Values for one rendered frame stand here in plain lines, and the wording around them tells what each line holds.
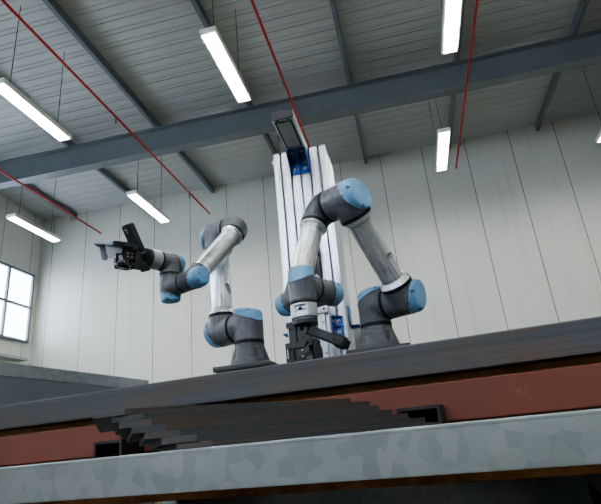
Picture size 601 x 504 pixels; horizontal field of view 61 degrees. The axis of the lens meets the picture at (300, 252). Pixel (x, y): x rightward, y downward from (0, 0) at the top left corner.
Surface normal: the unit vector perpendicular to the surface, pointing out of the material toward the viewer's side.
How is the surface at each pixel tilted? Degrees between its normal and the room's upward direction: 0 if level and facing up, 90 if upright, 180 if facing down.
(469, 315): 90
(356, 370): 90
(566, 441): 90
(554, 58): 90
